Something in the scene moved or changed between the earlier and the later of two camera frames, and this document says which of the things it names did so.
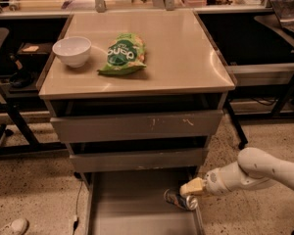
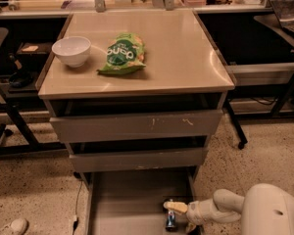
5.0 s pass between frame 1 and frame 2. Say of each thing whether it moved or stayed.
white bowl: stayed
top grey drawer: stayed
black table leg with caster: stayed
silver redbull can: moved
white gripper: moved
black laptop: stayed
